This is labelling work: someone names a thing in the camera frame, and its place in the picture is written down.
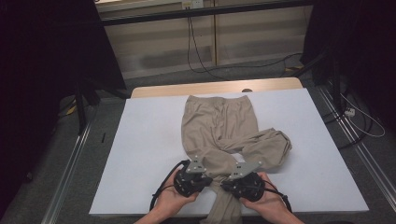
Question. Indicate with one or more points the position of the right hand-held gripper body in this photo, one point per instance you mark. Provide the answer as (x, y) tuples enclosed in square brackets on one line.
[(249, 186)]

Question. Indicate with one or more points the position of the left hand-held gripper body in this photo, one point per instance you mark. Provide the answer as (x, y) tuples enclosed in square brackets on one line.
[(190, 183)]

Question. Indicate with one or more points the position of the beige pants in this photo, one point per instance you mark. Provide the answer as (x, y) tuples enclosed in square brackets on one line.
[(218, 130)]

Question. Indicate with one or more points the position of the person's left hand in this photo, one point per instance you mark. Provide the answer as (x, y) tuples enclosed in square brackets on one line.
[(169, 199)]

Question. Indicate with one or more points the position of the person's right hand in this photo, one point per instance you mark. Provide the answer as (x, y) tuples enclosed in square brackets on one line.
[(271, 202)]

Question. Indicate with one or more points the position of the white table mat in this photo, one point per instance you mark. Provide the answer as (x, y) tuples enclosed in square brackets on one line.
[(140, 140)]

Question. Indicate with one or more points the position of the dark round table grommet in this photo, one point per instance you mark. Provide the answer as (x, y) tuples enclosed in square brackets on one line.
[(247, 90)]

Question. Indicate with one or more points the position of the light wooden table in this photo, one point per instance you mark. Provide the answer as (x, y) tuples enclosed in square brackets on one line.
[(162, 90)]

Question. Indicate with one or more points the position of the small black floor object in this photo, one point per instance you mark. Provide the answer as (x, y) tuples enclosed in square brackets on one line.
[(103, 137)]

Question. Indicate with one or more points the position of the white power strip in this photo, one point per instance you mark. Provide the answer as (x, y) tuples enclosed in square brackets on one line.
[(350, 112)]

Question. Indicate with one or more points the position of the yellow floor tape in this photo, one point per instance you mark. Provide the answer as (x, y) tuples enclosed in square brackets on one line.
[(294, 67), (71, 109)]

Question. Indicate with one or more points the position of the black metal stand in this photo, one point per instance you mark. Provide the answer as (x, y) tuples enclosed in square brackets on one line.
[(336, 84), (81, 115)]

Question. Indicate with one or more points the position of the black curtain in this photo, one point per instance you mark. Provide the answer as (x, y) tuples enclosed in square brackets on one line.
[(37, 62), (367, 37)]

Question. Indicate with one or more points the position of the aluminium floor rail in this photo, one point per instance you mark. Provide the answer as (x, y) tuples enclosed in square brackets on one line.
[(67, 177), (367, 158)]

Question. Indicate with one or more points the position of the black horizontal frame bar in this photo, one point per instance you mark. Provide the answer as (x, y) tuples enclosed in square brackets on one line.
[(155, 17)]

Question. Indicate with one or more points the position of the white wall socket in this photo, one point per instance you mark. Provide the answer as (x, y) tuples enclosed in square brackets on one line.
[(193, 3)]

